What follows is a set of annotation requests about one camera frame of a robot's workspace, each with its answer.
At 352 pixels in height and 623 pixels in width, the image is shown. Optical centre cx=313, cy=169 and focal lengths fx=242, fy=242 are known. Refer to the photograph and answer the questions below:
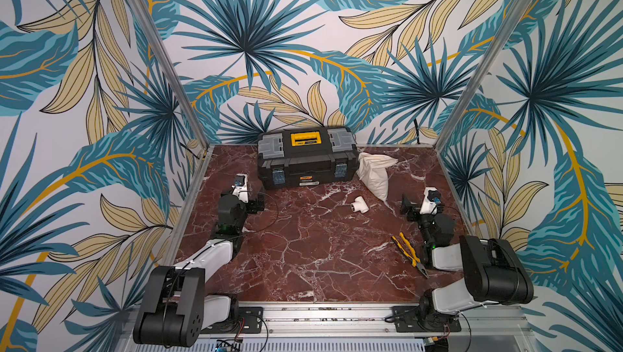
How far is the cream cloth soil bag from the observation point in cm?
94

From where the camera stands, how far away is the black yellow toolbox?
3.08 ft

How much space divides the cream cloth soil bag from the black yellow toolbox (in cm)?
3
